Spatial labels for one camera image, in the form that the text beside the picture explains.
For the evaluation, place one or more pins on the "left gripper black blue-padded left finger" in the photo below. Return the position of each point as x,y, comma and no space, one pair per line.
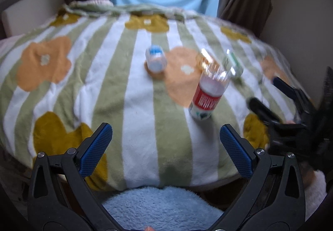
59,197

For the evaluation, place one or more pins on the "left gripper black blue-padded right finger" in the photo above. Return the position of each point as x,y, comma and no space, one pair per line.
273,197

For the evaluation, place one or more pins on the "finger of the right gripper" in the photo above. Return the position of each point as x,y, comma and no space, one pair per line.
266,116
304,107

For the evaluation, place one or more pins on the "red-labelled clear plastic cup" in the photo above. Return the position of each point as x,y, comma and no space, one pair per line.
210,89

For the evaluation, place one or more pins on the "green-labelled clear plastic cup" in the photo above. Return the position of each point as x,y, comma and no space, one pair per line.
232,64

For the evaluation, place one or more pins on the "amber transparent plastic cup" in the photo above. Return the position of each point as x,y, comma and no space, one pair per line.
205,60

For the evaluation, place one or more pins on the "white fluffy sleeve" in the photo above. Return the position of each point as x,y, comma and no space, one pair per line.
315,191

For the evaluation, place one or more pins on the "light blue fluffy garment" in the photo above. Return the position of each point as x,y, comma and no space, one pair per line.
167,208

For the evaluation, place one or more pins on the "striped floral fleece blanket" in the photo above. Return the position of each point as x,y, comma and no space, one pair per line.
88,66

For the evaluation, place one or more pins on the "pink pillow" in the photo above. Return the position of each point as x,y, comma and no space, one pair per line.
8,44

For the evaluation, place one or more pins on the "white headboard cushion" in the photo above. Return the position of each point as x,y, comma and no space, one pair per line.
25,15

